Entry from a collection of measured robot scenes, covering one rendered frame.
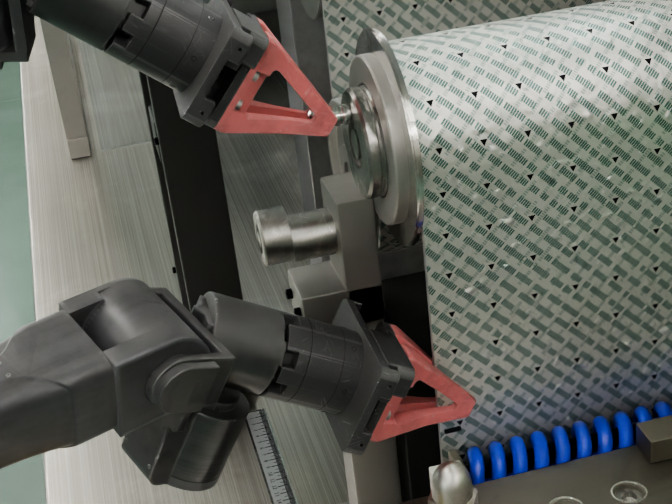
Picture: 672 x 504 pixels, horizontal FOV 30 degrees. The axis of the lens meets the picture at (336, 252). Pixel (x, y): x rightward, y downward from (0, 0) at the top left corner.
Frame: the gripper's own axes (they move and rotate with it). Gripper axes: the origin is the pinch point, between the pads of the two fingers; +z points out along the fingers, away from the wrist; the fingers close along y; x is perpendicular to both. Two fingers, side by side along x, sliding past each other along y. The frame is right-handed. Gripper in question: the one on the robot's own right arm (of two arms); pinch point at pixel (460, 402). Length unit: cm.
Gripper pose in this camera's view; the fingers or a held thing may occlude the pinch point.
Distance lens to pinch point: 88.1
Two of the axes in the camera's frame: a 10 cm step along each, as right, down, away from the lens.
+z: 8.9, 2.7, 3.7
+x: 3.9, -8.6, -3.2
